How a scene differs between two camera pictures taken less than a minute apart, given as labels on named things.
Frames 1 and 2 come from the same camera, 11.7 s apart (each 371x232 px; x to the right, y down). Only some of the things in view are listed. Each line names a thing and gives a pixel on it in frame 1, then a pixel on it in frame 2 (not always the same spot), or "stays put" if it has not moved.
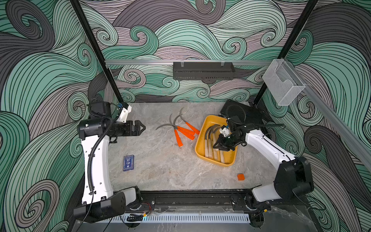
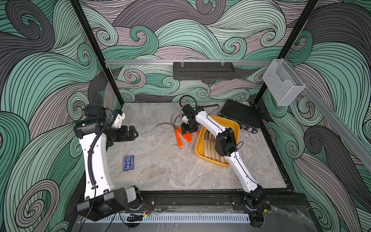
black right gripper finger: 221,147 -> 186,127
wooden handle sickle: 210,139 -> 218,157
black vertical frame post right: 294,35 stays put
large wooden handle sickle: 206,143 stays put
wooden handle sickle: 210,141 stays put
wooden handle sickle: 222,157 stays put
